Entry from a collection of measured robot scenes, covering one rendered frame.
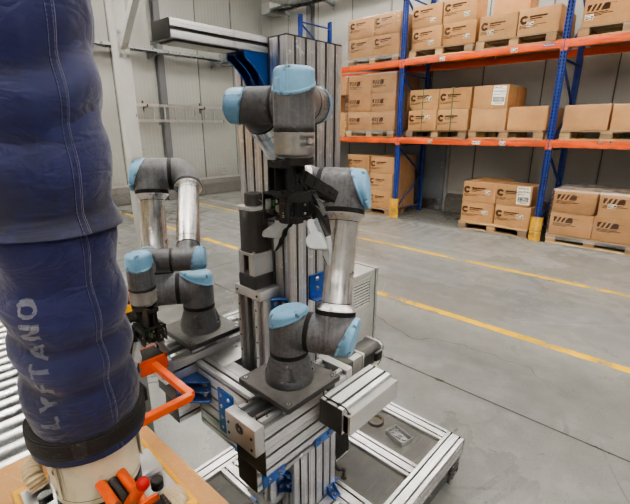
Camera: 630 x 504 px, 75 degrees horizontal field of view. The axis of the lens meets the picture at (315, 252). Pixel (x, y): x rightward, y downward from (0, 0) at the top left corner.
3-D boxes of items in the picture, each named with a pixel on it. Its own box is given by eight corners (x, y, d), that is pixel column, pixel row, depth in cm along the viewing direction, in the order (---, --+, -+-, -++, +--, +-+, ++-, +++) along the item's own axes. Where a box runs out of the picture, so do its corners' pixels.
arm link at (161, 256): (173, 266, 136) (170, 277, 126) (137, 268, 133) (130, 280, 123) (171, 243, 134) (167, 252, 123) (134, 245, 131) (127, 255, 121)
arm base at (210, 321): (206, 314, 169) (205, 291, 167) (228, 325, 160) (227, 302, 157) (173, 326, 159) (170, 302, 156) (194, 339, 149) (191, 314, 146)
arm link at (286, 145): (294, 132, 80) (325, 132, 74) (294, 156, 81) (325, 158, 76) (264, 132, 75) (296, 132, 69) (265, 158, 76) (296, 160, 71)
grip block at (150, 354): (129, 367, 129) (127, 353, 128) (156, 356, 135) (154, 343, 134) (141, 378, 124) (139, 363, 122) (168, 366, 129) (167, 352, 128)
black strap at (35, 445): (13, 423, 88) (9, 407, 86) (123, 376, 104) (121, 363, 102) (44, 483, 73) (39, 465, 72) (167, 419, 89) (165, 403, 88)
